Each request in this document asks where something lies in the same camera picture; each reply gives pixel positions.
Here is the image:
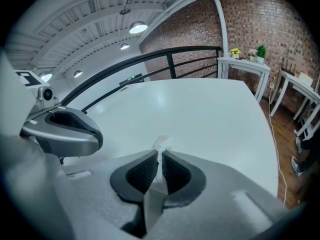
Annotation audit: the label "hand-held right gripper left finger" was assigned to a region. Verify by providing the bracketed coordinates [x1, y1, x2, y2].
[63, 150, 159, 240]

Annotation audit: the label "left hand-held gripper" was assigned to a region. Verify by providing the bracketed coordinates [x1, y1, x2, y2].
[14, 69, 104, 158]

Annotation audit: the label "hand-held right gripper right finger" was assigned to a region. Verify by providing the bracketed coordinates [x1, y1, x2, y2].
[149, 150, 291, 240]

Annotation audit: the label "white tissue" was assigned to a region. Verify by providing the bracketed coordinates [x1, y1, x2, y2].
[149, 134, 174, 187]

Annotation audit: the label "white square table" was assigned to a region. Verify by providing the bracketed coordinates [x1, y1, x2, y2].
[63, 77, 280, 200]

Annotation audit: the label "black metal railing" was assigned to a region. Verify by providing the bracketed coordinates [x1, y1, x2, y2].
[59, 45, 223, 115]

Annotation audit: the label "white side table with plants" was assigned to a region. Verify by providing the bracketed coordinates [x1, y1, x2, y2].
[216, 55, 271, 104]

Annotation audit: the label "white side table with router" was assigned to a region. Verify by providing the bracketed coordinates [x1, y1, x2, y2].
[269, 69, 320, 138]

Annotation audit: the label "yellow potted flowers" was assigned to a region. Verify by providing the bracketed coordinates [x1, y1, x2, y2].
[229, 47, 242, 60]

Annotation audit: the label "black router with antennas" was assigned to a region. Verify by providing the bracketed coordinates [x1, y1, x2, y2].
[280, 57, 296, 76]

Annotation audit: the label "pink potted flowers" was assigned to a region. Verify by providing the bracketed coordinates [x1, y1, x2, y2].
[248, 48, 259, 62]

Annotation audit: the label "pink-topped white box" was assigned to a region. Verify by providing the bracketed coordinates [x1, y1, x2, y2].
[298, 70, 314, 88]

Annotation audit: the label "green potted plant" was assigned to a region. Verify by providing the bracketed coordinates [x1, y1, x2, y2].
[255, 44, 268, 65]

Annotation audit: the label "white steel column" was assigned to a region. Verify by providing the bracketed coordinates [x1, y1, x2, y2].
[209, 0, 230, 80]

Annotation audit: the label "white cable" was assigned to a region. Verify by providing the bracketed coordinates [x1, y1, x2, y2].
[268, 70, 289, 208]

